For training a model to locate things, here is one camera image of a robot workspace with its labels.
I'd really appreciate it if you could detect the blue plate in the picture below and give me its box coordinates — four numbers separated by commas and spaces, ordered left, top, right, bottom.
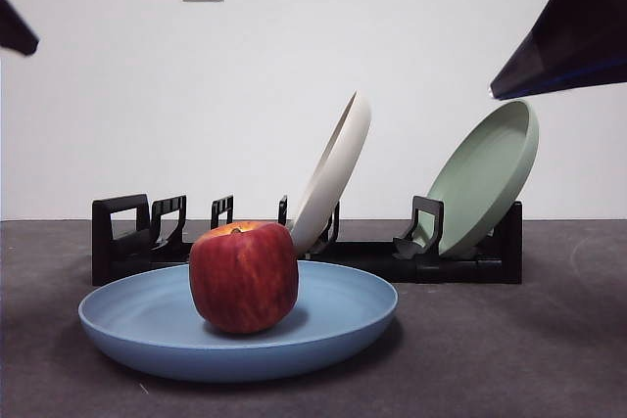
77, 259, 399, 384

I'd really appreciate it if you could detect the red apple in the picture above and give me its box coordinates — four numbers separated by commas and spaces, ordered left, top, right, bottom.
188, 220, 300, 335

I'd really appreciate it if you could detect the green plate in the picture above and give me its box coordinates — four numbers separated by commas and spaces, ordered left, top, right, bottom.
424, 99, 540, 257

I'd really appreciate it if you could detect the black plate rack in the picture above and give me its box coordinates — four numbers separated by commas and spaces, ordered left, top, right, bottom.
91, 194, 523, 287

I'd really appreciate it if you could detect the cream white plate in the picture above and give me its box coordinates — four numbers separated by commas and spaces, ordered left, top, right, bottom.
288, 90, 372, 255

